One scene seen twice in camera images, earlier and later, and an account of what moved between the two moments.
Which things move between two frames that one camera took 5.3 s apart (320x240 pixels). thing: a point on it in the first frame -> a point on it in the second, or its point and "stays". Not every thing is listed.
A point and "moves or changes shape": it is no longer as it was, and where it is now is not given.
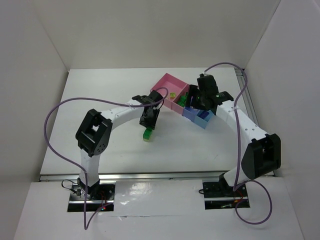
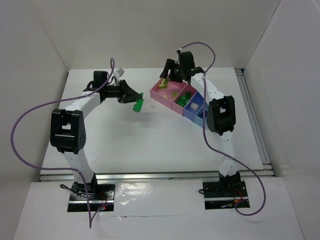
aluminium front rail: [137, 176] stays
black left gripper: [148, 120] -> [123, 90]
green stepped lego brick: [182, 101] stays
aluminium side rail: [244, 84] stays
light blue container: [202, 118] stays
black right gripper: [193, 97] -> [172, 68]
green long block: [147, 134] moves or changes shape
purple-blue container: [190, 113] stays
